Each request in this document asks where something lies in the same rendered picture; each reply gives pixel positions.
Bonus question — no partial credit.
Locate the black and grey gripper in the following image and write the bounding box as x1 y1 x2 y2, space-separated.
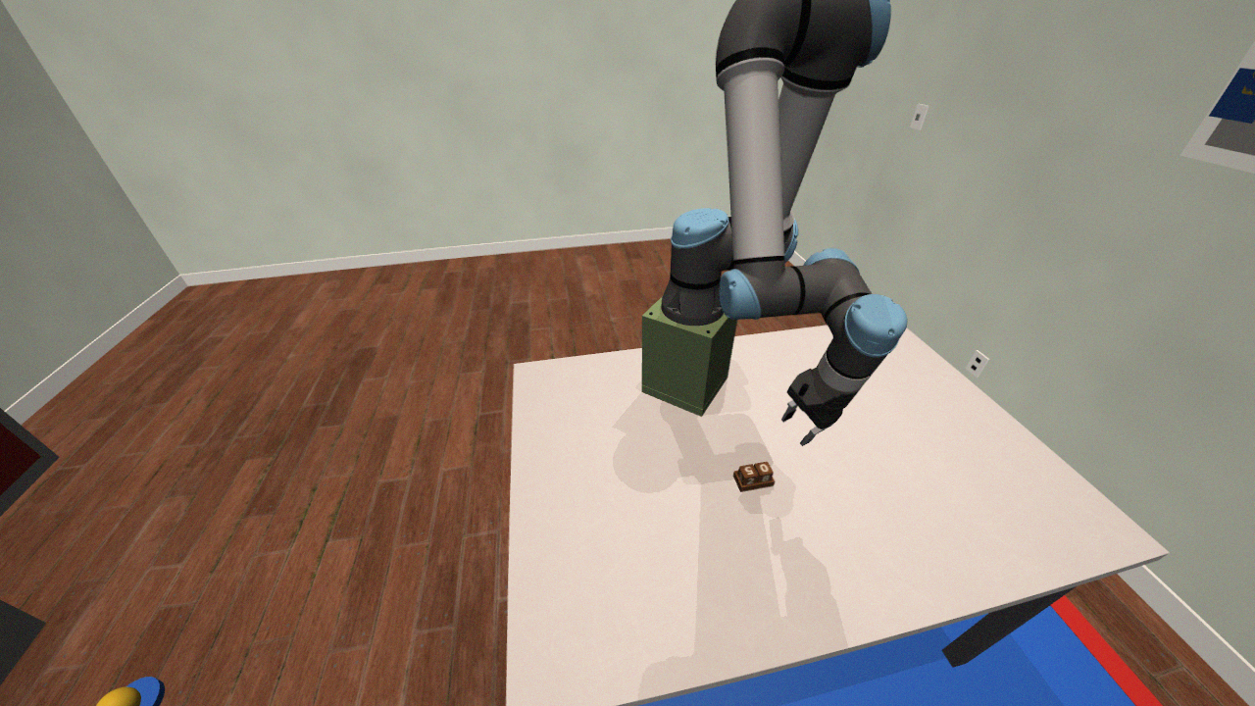
781 350 871 446

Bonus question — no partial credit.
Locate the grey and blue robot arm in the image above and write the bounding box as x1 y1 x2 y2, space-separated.
661 0 907 379

